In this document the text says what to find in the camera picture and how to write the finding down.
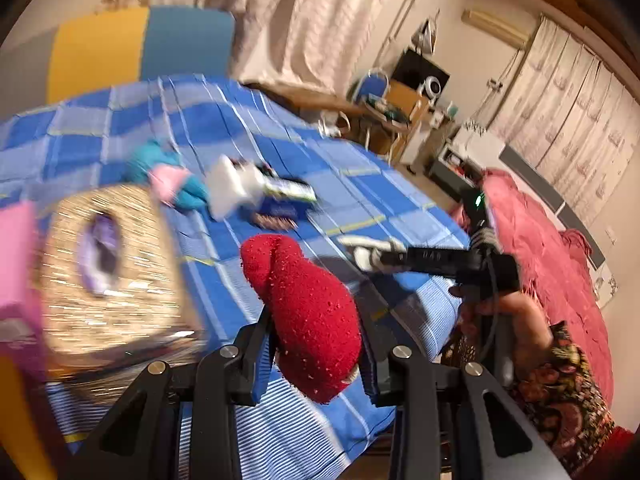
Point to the beige patterned curtain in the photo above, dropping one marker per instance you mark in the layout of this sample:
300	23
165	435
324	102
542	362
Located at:
314	43

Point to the wooden desk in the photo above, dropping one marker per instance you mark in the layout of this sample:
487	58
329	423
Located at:
384	125

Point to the grey yellow blue headboard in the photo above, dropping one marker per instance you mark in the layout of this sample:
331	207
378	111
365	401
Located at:
99	51

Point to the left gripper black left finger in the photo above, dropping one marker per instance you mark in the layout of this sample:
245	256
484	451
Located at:
251	372

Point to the black monitor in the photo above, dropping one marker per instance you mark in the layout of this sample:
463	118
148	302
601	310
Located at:
418	73

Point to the silver embossed tissue box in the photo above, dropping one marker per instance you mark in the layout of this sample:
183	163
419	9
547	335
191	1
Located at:
112	292

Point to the blue folding chair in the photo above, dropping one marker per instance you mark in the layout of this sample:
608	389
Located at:
373	83

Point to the teal plush toy pink scarf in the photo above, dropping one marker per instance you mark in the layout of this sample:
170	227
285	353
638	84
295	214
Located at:
158	165

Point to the pink cardboard box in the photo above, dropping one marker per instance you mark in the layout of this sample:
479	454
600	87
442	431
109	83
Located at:
21	313

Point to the pink red blanket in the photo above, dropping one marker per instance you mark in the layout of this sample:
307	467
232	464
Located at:
554	269

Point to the red sock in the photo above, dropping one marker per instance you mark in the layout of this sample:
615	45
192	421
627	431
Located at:
312	312

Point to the white soft pack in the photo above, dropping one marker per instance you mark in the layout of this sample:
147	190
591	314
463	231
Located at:
232	184

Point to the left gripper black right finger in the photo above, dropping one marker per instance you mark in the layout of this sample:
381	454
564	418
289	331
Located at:
377	341

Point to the blue plaid bed sheet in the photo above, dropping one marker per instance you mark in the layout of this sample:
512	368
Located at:
242	145

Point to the white sock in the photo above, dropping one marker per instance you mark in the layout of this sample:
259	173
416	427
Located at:
367	252

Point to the blue tissue pack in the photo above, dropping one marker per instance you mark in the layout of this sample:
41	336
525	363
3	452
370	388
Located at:
283	198

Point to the wall air conditioner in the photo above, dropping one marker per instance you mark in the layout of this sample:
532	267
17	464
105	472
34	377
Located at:
496	28

